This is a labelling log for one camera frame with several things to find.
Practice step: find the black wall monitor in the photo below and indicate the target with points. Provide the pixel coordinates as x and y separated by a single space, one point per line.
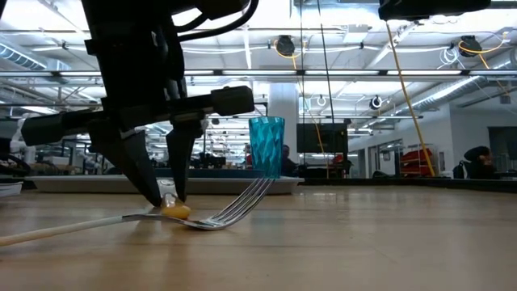
323 137

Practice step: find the white humanoid robot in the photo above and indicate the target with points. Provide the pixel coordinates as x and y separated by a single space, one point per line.
16 145

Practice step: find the person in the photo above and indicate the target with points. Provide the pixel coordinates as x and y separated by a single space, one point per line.
288 163
478 159
247 159

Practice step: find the dark teal plate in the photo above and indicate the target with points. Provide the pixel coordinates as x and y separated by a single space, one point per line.
226 173

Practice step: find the teal faceted plastic cup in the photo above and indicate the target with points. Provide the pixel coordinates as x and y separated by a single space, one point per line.
266 145

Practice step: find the silver ceiling air duct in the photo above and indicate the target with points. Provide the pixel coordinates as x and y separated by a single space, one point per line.
444 95

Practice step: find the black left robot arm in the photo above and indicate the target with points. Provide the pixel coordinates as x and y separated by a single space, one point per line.
121 10

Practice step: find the grey plastic tray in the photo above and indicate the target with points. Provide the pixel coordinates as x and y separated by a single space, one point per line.
226 186

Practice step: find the red storage bins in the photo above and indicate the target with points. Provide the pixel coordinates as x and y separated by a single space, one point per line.
416 159

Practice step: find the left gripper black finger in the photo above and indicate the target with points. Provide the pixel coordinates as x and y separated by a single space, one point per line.
182 161
129 161

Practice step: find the white building column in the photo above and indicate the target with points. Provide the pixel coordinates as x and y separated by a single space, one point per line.
282 101

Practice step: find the black aluminium table frame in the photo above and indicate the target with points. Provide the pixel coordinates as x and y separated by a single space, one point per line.
404 184

